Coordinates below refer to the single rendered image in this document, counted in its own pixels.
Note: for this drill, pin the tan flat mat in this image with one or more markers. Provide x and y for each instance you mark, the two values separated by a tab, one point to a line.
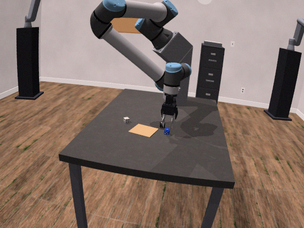
143	130

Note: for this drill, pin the blue die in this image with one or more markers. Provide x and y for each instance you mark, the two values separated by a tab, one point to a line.
167	131

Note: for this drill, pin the white die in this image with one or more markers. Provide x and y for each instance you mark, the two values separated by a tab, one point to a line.
126	119

